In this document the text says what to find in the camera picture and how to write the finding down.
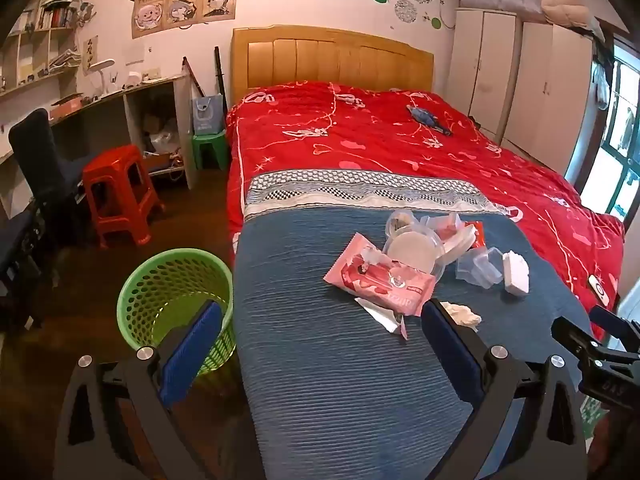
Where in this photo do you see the red plastic stool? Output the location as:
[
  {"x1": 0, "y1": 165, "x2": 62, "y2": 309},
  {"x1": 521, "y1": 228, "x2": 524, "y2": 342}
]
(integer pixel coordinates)
[{"x1": 81, "y1": 145, "x2": 166, "y2": 250}]

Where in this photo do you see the white desk lamp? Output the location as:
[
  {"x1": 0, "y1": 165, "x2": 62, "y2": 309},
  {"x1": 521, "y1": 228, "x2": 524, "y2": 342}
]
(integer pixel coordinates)
[{"x1": 90, "y1": 59, "x2": 117, "y2": 96}]

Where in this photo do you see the white desk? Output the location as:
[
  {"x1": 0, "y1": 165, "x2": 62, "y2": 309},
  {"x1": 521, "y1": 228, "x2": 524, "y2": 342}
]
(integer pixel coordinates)
[{"x1": 0, "y1": 74, "x2": 198, "y2": 191}]

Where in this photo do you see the black sheathed sword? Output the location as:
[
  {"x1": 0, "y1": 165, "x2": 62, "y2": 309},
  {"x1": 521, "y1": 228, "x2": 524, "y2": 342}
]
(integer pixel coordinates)
[{"x1": 214, "y1": 46, "x2": 230, "y2": 111}]

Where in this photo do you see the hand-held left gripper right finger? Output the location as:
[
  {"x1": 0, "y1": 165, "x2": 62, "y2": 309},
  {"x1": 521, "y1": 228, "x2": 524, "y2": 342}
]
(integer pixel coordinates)
[{"x1": 420, "y1": 297, "x2": 588, "y2": 480}]

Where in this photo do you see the cream wardrobe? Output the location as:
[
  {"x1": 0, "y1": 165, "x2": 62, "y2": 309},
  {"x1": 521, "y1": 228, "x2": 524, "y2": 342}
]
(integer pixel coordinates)
[{"x1": 445, "y1": 7, "x2": 596, "y2": 176}]

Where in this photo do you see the white tissue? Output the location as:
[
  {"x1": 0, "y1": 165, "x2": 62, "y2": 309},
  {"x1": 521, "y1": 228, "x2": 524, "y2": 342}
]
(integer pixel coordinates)
[{"x1": 440, "y1": 301, "x2": 482, "y2": 331}]

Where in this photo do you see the green plastic stool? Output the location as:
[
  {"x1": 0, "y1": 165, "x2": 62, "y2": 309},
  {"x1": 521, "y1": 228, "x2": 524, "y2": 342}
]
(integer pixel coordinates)
[{"x1": 192, "y1": 130, "x2": 230, "y2": 172}]

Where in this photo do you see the thin clear plastic lid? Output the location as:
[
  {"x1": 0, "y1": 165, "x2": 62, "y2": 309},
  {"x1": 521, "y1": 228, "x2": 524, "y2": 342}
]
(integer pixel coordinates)
[{"x1": 420, "y1": 212, "x2": 476, "y2": 264}]

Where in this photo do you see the row of books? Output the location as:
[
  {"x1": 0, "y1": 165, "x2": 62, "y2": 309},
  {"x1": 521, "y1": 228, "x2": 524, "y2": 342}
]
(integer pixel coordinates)
[{"x1": 37, "y1": 5, "x2": 76, "y2": 31}]

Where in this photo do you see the dark office chair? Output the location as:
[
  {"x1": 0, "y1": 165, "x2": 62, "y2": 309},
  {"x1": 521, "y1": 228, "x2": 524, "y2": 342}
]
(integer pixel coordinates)
[{"x1": 7, "y1": 108, "x2": 101, "y2": 256}]

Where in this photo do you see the three-panel cartoon wall poster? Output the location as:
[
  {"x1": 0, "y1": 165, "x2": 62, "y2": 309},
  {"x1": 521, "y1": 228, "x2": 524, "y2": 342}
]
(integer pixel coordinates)
[{"x1": 131, "y1": 0, "x2": 240, "y2": 40}]

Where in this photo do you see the wooden bed headboard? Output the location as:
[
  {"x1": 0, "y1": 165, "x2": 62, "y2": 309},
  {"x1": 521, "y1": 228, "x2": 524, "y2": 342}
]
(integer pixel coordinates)
[{"x1": 231, "y1": 25, "x2": 435, "y2": 106}]

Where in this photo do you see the pink wet wipes packet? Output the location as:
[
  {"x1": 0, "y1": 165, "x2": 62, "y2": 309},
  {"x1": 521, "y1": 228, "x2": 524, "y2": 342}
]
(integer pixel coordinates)
[{"x1": 322, "y1": 232, "x2": 438, "y2": 317}]

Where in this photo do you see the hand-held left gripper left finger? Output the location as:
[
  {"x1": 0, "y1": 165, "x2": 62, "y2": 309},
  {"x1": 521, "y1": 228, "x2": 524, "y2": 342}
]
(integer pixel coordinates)
[{"x1": 52, "y1": 300, "x2": 236, "y2": 480}]

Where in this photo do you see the white plastic bag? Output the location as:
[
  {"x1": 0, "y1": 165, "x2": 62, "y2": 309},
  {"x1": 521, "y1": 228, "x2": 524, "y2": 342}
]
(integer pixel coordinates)
[{"x1": 150, "y1": 130, "x2": 181, "y2": 156}]

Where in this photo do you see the white tissue pack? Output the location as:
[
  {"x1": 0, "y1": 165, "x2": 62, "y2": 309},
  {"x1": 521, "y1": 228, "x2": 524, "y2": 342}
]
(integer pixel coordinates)
[{"x1": 501, "y1": 251, "x2": 531, "y2": 296}]

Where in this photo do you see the beige pillow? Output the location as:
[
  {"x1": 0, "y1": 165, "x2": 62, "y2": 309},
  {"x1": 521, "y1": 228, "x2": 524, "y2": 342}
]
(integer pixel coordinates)
[{"x1": 541, "y1": 0, "x2": 593, "y2": 26}]

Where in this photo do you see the window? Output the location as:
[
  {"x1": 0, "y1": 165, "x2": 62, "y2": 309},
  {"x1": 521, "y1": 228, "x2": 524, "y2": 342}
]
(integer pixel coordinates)
[{"x1": 580, "y1": 35, "x2": 640, "y2": 221}]

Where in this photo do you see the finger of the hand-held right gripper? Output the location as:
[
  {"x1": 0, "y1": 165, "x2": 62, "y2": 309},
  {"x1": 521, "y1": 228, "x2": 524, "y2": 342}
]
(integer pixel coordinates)
[
  {"x1": 551, "y1": 316, "x2": 640, "y2": 368},
  {"x1": 588, "y1": 305, "x2": 640, "y2": 345}
]

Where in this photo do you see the red patterned quilt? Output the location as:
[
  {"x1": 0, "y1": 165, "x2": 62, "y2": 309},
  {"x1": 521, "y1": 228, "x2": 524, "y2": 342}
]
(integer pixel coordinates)
[{"x1": 226, "y1": 80, "x2": 626, "y2": 341}]

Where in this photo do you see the small clear plastic container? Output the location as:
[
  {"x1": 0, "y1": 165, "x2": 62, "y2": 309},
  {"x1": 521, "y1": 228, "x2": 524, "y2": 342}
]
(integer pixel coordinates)
[{"x1": 456, "y1": 247, "x2": 503, "y2": 290}]

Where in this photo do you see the small white device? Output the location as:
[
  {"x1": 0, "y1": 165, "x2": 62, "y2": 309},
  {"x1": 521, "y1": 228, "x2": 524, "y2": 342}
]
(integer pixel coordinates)
[{"x1": 587, "y1": 275, "x2": 611, "y2": 306}]

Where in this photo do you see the large clear plastic cup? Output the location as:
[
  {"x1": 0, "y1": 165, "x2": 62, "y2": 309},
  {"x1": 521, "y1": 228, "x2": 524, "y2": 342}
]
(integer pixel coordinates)
[{"x1": 384, "y1": 209, "x2": 447, "y2": 283}]

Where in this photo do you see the blue ribbed blanket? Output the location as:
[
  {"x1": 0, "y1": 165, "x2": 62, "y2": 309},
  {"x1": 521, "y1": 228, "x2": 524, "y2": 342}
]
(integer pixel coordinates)
[{"x1": 232, "y1": 170, "x2": 596, "y2": 480}]

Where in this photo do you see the blue toy figure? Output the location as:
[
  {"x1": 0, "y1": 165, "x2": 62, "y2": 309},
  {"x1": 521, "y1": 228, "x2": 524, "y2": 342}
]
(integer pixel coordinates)
[{"x1": 406, "y1": 105, "x2": 453, "y2": 137}]

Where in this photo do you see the red brown stick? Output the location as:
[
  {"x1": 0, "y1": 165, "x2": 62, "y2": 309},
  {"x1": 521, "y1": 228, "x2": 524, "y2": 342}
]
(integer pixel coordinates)
[{"x1": 182, "y1": 57, "x2": 206, "y2": 98}]

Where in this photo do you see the white wall bookshelf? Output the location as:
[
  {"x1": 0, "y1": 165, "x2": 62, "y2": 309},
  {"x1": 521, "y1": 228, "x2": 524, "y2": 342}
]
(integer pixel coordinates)
[{"x1": 0, "y1": 0, "x2": 86, "y2": 98}]

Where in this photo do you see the round white plastic lid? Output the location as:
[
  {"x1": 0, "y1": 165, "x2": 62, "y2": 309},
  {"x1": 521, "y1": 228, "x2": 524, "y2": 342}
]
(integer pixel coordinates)
[{"x1": 387, "y1": 231, "x2": 436, "y2": 273}]

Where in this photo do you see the green plastic wastebasket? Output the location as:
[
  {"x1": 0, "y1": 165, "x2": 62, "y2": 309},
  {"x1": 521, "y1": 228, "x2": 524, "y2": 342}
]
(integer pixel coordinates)
[{"x1": 116, "y1": 247, "x2": 237, "y2": 376}]

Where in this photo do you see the small calligraphy wall poster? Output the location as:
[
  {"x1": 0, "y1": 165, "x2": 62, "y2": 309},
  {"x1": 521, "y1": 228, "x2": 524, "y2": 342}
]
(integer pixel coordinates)
[{"x1": 82, "y1": 35, "x2": 100, "y2": 76}]

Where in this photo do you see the pale blue gift bag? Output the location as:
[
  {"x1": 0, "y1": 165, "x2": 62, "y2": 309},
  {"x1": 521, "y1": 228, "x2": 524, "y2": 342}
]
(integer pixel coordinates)
[{"x1": 192, "y1": 95, "x2": 225, "y2": 136}]

